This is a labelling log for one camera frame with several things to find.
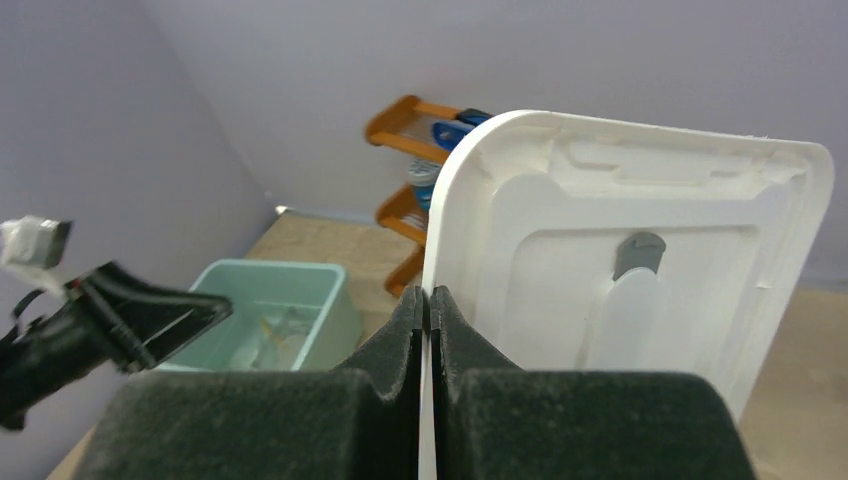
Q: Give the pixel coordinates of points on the blue long stapler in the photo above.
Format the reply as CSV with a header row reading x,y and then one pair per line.
x,y
447,134

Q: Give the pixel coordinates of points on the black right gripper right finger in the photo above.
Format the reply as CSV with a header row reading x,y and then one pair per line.
x,y
495,420

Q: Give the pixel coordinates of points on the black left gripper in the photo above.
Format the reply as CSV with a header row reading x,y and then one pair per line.
x,y
113,318

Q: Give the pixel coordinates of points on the teal plastic tub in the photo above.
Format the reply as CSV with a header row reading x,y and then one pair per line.
x,y
287,316

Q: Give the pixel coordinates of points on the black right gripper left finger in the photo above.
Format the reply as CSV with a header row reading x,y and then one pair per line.
x,y
358,420

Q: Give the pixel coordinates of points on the blue-lidded jar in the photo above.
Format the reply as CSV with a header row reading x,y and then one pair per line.
x,y
421,177

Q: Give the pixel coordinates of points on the white plastic tray lid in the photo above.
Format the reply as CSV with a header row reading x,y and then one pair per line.
x,y
573,243

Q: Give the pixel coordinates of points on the wooden three-tier shelf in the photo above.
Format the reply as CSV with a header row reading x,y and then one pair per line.
x,y
405,126

